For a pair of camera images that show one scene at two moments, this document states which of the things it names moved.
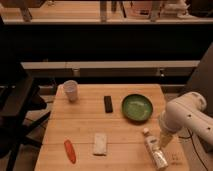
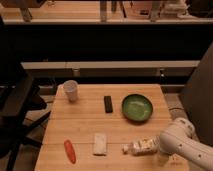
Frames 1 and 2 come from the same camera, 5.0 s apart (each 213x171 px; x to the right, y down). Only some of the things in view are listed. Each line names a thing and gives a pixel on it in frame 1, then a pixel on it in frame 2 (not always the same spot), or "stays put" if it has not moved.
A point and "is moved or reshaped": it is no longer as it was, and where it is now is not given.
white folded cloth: [100, 143] stays put
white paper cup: [71, 87] stays put
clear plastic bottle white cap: [152, 143] is moved or reshaped
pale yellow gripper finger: [164, 139] -> [162, 159]
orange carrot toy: [70, 151] stays put
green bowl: [137, 107] stays put
